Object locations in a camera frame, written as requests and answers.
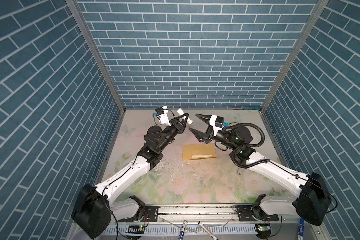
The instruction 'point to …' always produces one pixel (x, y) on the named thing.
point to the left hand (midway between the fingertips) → (188, 116)
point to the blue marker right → (301, 229)
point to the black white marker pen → (207, 230)
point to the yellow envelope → (193, 152)
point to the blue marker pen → (183, 230)
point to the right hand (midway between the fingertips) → (193, 119)
